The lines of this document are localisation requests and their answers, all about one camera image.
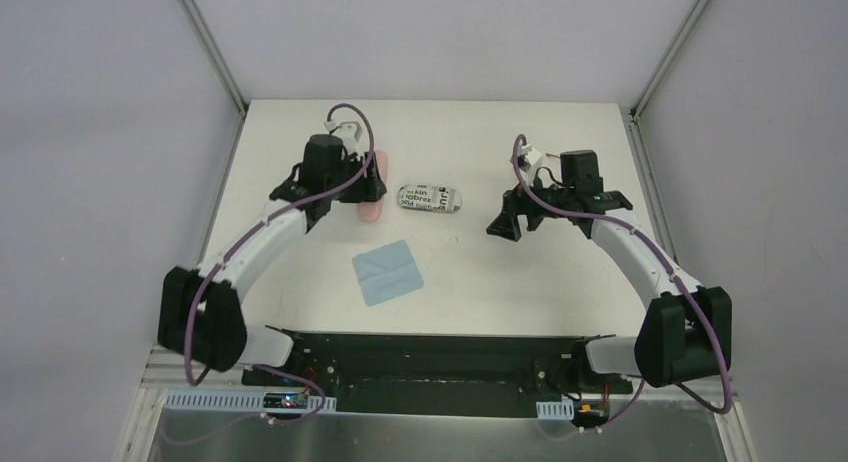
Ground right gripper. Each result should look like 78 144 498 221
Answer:
487 167 575 241

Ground pink glasses case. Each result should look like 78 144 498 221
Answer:
356 150 389 223

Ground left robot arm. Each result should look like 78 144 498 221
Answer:
157 122 386 387

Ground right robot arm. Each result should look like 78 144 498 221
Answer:
486 146 732 392

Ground left blue cleaning cloth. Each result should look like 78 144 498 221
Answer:
352 240 424 307

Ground brown frame sunglasses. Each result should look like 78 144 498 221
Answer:
537 153 560 172

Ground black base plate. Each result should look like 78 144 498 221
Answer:
279 332 633 418

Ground right white cable duct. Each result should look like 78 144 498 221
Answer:
535 398 575 421

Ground white cable duct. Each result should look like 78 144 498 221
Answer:
163 389 337 415
535 398 575 421

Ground left white cable duct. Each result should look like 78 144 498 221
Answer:
163 389 337 415

